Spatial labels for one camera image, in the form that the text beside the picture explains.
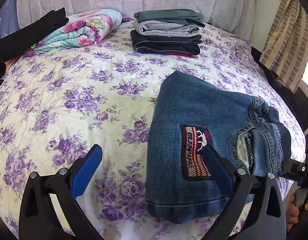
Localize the blue denim jeans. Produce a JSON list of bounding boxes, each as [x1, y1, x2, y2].
[[145, 72, 291, 224]]

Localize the person right hand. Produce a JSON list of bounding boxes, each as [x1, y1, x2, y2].
[[286, 193, 299, 231]]

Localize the purple floral bed sheet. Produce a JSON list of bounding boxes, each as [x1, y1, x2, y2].
[[0, 22, 305, 239]]

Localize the beige checkered curtain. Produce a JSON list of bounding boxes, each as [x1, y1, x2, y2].
[[260, 0, 308, 93]]

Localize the red folded garment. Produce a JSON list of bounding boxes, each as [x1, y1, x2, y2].
[[167, 52, 194, 58]]

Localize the dark navy folded pants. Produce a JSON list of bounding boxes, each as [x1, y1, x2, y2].
[[130, 30, 202, 56]]

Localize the black garment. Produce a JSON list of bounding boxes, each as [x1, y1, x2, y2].
[[0, 8, 68, 85]]

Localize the floral turquoise folded quilt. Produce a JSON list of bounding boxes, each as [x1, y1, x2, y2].
[[25, 9, 123, 56]]

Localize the blue patterned pillow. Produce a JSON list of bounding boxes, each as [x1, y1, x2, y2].
[[0, 0, 19, 39]]

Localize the teal folded pants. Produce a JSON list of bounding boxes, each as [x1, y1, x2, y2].
[[134, 9, 205, 28]]

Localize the grey folded pants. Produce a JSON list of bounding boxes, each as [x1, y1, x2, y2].
[[133, 20, 200, 37]]

